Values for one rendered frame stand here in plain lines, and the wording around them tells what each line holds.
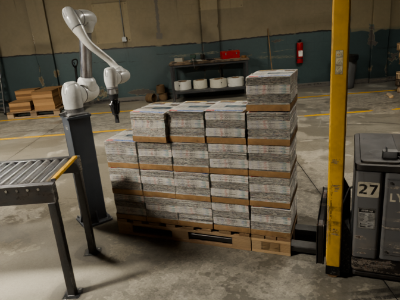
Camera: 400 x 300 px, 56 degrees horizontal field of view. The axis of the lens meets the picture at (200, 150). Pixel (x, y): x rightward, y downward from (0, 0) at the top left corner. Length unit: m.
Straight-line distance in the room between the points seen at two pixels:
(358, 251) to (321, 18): 7.75
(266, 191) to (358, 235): 0.64
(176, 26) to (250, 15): 1.77
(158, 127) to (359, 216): 1.47
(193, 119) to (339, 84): 1.02
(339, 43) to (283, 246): 1.46
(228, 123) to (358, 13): 7.82
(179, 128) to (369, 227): 1.40
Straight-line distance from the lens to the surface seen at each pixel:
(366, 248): 2.65
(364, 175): 2.43
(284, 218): 2.78
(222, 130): 2.62
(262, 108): 2.52
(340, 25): 2.22
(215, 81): 8.87
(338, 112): 2.28
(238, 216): 2.84
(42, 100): 9.19
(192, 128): 2.70
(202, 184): 2.82
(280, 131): 2.54
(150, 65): 9.55
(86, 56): 3.42
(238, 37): 9.49
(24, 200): 2.54
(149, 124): 2.82
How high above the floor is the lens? 1.62
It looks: 18 degrees down
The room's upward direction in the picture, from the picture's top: 5 degrees counter-clockwise
